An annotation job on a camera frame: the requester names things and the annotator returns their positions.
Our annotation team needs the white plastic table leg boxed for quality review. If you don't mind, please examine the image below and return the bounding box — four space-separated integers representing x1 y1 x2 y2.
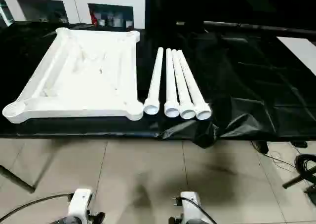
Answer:
171 49 197 120
164 48 181 118
144 47 164 115
177 50 213 121

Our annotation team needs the white plastic table top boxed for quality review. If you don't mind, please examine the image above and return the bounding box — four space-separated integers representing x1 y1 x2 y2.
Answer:
2 28 145 123

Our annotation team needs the black floor stand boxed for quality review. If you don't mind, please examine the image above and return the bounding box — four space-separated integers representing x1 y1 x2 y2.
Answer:
282 165 316 190

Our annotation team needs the black work mat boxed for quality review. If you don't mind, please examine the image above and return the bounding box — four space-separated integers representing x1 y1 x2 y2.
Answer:
0 21 316 148

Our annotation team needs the dark metal rod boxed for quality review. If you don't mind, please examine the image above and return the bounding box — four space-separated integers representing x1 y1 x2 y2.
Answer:
176 21 316 36

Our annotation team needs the white flat board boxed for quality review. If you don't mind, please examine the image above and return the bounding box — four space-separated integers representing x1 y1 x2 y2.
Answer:
276 37 316 76

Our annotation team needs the white glass-door cabinet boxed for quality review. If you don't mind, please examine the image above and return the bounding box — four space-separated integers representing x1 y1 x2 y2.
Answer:
0 0 147 30

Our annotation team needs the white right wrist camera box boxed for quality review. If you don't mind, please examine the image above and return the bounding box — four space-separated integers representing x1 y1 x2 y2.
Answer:
178 191 203 224

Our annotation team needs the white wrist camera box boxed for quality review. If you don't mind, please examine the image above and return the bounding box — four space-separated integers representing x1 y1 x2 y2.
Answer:
67 188 94 224
178 191 203 224

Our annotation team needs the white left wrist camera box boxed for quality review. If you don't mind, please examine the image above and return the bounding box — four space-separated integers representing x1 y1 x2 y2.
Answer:
67 188 94 224

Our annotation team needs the grey metal frame leg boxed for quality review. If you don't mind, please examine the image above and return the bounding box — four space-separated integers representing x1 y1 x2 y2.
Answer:
0 165 36 193

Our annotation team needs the black floor cable coil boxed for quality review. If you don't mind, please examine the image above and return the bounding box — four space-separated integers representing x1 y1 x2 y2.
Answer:
252 140 316 205

